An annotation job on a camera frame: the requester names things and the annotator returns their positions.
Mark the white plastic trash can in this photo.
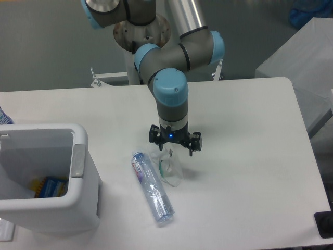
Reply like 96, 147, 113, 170
1, 123, 102, 233

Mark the black device at edge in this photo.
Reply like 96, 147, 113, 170
314, 211, 332, 239

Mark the blue yellow trash package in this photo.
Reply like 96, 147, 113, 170
29, 176, 69, 198

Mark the blue plastic bag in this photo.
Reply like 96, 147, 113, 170
288, 0, 332, 29

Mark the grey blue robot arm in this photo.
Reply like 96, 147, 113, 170
81, 1, 225, 152

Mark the clear plastic water bottle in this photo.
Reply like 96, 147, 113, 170
131, 150, 175, 227

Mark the blue white patterned packet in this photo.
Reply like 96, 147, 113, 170
0, 107, 14, 125

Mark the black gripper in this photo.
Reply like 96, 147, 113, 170
149, 123, 202, 156

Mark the white covered side table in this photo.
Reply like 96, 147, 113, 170
255, 18, 332, 137

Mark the white pedestal base frame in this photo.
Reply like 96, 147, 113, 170
90, 59, 223, 88

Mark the clear plastic bag trash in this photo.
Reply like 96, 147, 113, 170
147, 143, 184, 188

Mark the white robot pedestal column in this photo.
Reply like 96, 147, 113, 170
113, 14, 171, 85

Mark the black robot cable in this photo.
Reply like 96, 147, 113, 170
131, 40, 138, 71

